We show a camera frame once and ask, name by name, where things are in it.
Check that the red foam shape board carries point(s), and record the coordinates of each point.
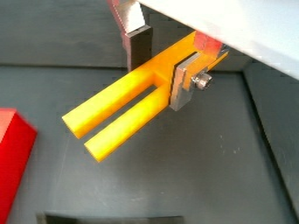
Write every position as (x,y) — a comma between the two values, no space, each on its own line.
(18,136)

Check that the yellow square-circle peg object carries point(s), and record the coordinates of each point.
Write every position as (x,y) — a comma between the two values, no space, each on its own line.
(144,90)

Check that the black curved fixture block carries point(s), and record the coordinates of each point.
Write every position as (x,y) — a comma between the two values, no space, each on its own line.
(45,218)

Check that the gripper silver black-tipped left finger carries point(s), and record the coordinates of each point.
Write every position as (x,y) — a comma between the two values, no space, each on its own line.
(136,32)

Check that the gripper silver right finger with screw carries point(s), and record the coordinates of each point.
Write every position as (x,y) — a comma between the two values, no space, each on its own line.
(190,73)

